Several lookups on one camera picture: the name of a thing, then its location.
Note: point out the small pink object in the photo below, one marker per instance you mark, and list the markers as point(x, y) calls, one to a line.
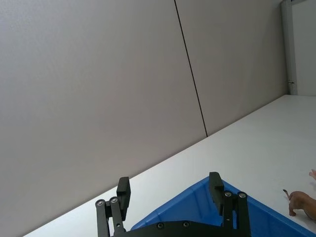
point(313, 173)

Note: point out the pale grey wall post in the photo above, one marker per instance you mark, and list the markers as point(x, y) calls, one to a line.
point(288, 44)

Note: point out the blue plastic bin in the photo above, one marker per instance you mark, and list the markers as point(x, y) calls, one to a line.
point(190, 207)

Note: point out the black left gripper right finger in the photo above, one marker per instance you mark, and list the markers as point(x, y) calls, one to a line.
point(216, 192)

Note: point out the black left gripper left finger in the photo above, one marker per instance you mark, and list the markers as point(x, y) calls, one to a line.
point(123, 195)

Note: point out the brown toy animal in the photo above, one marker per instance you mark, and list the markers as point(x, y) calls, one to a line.
point(302, 201)

